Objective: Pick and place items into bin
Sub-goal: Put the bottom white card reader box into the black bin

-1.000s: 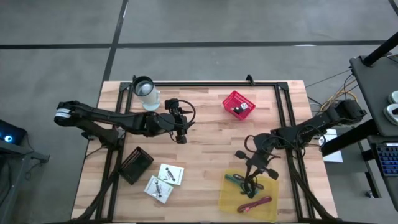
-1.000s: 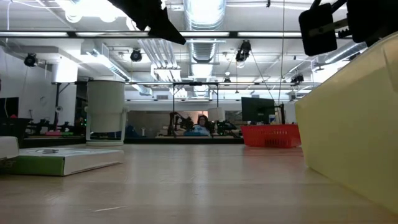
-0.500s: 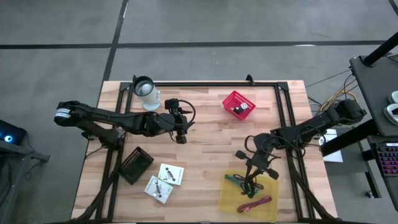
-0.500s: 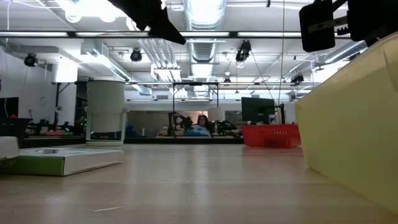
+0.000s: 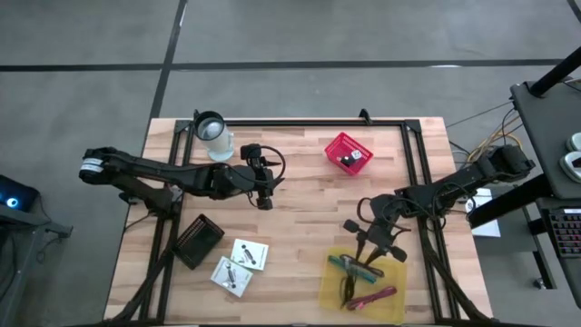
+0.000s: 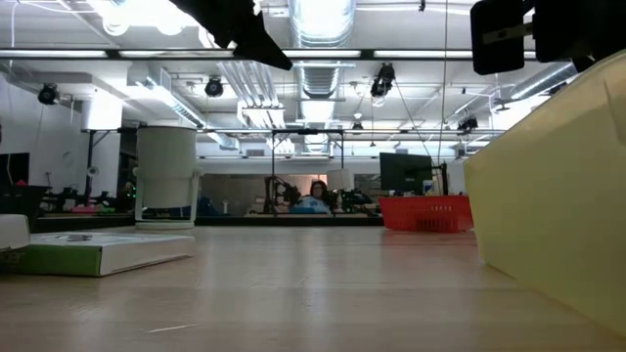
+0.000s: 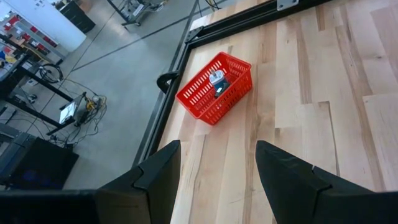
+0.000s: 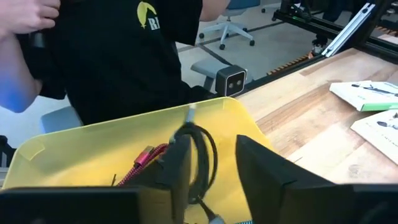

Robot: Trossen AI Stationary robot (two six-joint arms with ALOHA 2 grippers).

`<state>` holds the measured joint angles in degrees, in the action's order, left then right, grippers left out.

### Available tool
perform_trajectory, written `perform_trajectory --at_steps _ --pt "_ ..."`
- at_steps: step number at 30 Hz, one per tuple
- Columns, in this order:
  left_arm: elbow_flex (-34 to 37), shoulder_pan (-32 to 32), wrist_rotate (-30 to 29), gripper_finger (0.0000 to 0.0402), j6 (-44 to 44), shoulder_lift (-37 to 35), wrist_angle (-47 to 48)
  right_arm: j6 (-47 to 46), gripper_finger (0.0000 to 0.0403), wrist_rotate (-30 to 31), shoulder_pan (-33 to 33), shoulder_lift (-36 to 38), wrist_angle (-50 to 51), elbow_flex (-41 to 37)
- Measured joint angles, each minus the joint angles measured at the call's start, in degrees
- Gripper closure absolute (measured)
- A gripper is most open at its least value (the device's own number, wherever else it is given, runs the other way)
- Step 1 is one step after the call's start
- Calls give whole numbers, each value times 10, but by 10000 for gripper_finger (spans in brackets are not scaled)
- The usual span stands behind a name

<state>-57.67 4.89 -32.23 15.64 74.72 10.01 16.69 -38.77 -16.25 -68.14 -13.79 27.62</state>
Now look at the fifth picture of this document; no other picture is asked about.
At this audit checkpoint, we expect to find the dark grey side desk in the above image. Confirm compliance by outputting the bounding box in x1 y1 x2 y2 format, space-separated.
509 77 581 201

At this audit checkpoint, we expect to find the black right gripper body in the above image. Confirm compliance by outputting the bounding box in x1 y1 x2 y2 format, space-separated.
342 212 409 264

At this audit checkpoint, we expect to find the red braided cable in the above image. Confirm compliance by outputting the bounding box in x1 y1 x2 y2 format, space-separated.
345 285 399 312

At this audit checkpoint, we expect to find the white green product box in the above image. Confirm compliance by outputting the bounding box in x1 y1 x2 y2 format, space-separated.
230 238 270 273
210 255 254 299

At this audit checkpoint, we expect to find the black keyboard desk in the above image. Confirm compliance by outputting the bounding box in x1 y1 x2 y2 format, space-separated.
535 197 581 310

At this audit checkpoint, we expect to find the black desk pole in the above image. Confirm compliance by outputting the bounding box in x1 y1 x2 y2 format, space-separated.
528 45 581 99

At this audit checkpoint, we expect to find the purple braided cable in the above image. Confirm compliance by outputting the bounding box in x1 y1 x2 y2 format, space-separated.
340 253 386 279

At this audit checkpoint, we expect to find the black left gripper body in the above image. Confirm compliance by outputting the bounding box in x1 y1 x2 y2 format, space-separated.
225 143 274 212

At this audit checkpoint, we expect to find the black computer keyboard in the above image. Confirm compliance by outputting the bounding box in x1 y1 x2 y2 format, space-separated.
547 209 581 260

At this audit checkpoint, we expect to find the yellow plastic tray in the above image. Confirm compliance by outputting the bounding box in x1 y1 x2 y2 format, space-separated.
319 246 409 324

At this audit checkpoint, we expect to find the black aluminium table frame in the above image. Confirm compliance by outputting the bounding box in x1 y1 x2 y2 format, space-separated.
103 107 496 327

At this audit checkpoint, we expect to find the black mesh basket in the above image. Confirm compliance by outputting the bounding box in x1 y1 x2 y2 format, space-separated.
171 213 226 272

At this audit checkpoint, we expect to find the black cable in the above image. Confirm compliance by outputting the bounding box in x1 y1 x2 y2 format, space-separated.
338 271 359 310

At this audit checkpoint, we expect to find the computer with blue light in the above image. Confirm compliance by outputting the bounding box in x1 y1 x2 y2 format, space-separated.
0 174 40 213

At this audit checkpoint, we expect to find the white paper sheet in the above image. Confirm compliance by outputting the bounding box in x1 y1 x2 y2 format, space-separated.
465 187 502 239

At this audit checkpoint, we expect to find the red mesh basket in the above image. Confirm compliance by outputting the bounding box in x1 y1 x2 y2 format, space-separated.
323 131 375 176

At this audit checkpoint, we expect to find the grey equipment stand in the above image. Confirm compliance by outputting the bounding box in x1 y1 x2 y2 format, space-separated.
0 203 74 327

